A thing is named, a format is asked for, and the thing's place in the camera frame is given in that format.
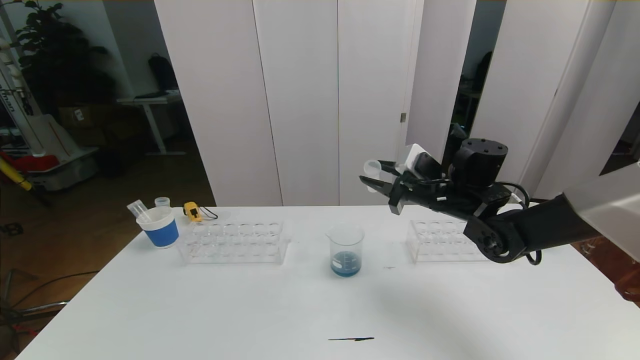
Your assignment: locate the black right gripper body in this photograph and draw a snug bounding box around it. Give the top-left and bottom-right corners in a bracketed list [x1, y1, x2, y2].
[387, 170, 450, 216]

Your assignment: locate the test tube with whitish liquid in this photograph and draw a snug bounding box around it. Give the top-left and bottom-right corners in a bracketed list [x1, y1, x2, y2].
[363, 159, 384, 194]

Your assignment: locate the test tube with red liquid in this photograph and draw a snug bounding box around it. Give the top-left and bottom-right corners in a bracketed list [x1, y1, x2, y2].
[126, 199, 152, 224]

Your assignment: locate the clear acrylic test tube rack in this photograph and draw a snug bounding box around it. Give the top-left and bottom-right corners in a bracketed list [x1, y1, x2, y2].
[178, 220, 292, 265]
[406, 218, 496, 264]

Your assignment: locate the clear plastic beaker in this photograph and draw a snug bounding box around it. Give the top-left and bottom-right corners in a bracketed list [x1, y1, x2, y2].
[325, 222, 365, 278]

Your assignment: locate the white folding screen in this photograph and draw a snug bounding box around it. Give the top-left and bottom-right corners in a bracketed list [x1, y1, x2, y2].
[155, 0, 476, 207]
[450, 0, 640, 201]

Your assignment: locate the yellow tape measure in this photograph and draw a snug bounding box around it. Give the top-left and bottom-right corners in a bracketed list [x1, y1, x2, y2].
[184, 202, 220, 223]

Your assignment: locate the blue white paper cup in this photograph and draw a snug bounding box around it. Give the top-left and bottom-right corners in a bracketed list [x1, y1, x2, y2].
[136, 206, 180, 249]

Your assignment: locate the black backpack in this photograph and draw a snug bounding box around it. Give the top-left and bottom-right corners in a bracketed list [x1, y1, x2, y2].
[149, 53, 180, 93]

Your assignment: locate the white standing desk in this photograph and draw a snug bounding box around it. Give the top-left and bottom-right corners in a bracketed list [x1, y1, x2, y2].
[118, 94, 187, 157]

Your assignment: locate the brown cardboard box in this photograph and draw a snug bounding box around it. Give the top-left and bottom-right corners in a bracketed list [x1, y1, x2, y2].
[60, 106, 108, 148]

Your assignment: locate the grey platform base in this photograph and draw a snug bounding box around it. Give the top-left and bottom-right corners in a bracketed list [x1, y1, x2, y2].
[27, 150, 101, 193]

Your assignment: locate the red flat object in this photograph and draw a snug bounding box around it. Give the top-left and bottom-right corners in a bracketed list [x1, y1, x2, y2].
[0, 152, 61, 175]

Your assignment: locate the dark green potted plant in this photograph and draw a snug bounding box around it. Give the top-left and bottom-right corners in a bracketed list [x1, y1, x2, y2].
[10, 0, 118, 118]

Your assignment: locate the yellow black tool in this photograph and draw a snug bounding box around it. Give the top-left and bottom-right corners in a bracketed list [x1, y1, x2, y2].
[0, 159, 35, 193]

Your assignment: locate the grey metal chair base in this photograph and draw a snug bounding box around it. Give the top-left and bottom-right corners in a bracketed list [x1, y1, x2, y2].
[0, 270, 71, 341]

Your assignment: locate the white banner stand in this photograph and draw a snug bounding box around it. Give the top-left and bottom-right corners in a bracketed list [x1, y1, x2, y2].
[0, 37, 51, 158]

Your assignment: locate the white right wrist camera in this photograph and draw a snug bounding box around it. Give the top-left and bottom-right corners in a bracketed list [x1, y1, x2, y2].
[404, 144, 442, 180]

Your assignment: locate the black right camera cable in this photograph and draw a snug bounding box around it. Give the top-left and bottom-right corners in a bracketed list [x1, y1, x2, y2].
[497, 181, 543, 266]

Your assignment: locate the black floor cable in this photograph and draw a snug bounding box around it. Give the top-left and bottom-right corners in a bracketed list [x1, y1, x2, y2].
[10, 271, 101, 311]

